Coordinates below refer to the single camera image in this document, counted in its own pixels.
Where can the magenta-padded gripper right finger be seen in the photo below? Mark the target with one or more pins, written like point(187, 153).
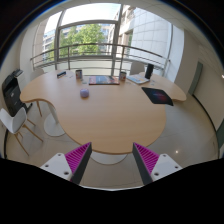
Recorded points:
point(165, 165)

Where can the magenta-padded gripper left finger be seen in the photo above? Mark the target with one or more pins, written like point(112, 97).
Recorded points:
point(56, 165)

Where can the black mouse pad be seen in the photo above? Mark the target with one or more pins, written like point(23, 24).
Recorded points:
point(157, 96)

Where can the white round table base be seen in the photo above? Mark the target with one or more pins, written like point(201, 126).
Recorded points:
point(53, 126)
point(108, 158)

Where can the white chair with wooden legs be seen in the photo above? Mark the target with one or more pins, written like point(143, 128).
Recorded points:
point(15, 120)

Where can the black and white printer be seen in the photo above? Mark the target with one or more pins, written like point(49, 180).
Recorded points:
point(12, 91)

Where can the small dark blue box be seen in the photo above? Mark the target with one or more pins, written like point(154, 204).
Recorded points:
point(61, 74)

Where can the grey door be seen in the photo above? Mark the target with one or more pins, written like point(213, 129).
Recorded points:
point(196, 78)

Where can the black cylindrical bottle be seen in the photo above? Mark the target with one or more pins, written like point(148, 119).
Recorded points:
point(149, 71)

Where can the red magazine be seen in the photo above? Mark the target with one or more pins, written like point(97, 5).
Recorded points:
point(103, 80)

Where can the metal balcony railing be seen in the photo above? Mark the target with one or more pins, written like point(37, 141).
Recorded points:
point(115, 60)

